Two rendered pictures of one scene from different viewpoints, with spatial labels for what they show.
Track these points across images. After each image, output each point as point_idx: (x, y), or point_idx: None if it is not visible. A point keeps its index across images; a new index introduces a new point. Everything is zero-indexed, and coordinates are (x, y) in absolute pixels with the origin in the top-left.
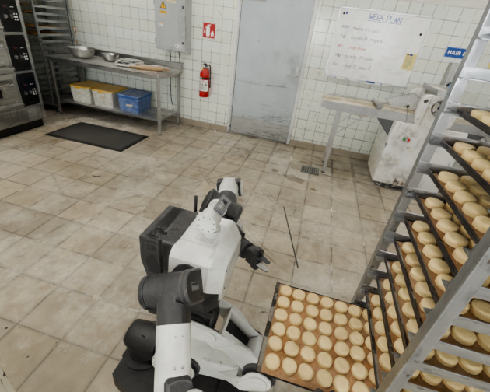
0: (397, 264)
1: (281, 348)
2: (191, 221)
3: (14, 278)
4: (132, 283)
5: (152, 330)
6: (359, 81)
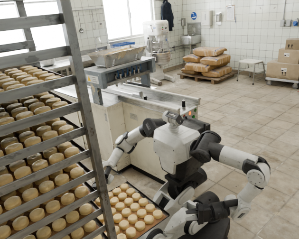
0: (87, 206)
1: (126, 195)
2: (189, 127)
3: None
4: (291, 236)
5: (203, 198)
6: None
